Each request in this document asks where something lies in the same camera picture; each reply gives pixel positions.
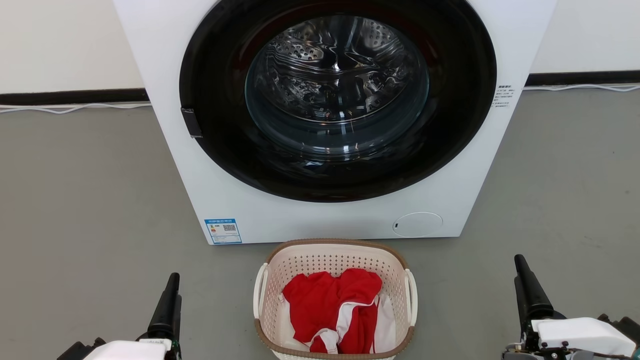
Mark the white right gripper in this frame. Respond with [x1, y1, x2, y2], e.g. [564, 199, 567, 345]
[502, 254, 640, 360]

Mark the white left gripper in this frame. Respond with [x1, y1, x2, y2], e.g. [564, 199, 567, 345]
[56, 272, 183, 360]

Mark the cream perforated laundry basket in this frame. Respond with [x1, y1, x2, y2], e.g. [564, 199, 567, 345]
[252, 238, 419, 360]

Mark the blue energy label sticker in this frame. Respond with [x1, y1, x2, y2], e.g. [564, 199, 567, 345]
[204, 218, 243, 245]

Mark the round white filter cover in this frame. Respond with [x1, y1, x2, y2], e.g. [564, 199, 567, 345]
[392, 212, 444, 239]

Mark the white garment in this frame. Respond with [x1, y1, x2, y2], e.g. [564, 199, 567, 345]
[276, 292, 397, 354]

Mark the red garment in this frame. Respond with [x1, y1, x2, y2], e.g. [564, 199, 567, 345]
[282, 268, 383, 355]

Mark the white front-load washing machine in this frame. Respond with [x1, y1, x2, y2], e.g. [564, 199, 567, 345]
[112, 0, 558, 246]

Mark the small printed text sticker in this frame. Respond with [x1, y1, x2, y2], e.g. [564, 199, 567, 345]
[492, 84, 514, 109]

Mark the round black washer door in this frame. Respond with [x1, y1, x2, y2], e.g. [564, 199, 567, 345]
[179, 0, 497, 203]

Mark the black door handle latch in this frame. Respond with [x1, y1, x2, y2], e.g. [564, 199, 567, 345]
[180, 107, 204, 139]

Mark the thin white floor cable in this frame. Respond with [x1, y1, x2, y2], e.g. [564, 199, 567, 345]
[0, 102, 153, 115]
[523, 83, 640, 93]

